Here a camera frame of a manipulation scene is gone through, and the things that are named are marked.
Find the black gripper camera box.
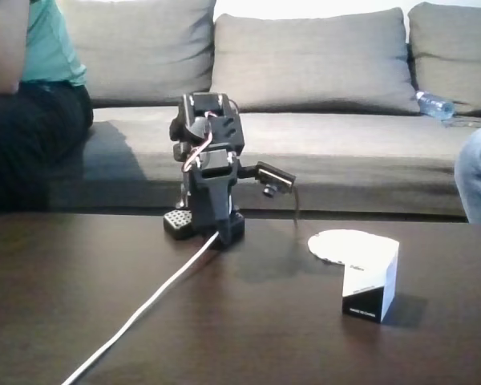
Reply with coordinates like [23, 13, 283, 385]
[255, 160, 297, 198]

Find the clear plastic water bottle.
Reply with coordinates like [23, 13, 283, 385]
[414, 90, 455, 120]

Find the red servo wire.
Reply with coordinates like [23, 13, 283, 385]
[181, 113, 216, 174]

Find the grey sofa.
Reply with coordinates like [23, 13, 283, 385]
[47, 0, 481, 224]

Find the white and black servo box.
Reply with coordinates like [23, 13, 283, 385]
[342, 236, 401, 324]

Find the person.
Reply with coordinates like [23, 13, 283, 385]
[0, 0, 95, 213]

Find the white cable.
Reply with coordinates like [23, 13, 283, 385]
[59, 231, 221, 385]

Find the black camera cable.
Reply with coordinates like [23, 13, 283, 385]
[290, 184, 303, 230]

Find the person's leg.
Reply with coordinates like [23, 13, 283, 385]
[454, 123, 481, 225]

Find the grey sofa back cushion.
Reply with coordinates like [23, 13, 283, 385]
[59, 0, 217, 108]
[210, 6, 421, 116]
[407, 2, 481, 114]

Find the round white coaster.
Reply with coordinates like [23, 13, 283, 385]
[306, 229, 386, 267]

